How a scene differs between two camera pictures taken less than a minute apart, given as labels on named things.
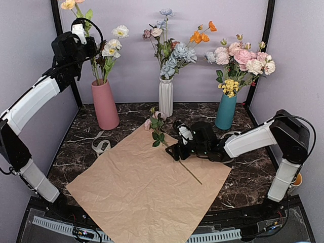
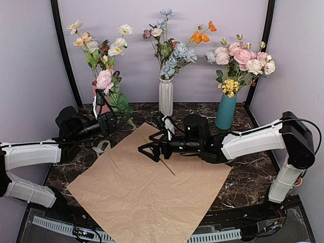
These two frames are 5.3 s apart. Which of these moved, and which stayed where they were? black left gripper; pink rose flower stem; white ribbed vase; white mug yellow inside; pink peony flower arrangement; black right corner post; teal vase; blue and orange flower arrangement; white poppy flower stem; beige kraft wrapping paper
Moved: pink rose flower stem; black left gripper; white poppy flower stem
Stayed: black right corner post; blue and orange flower arrangement; white mug yellow inside; white ribbed vase; teal vase; pink peony flower arrangement; beige kraft wrapping paper
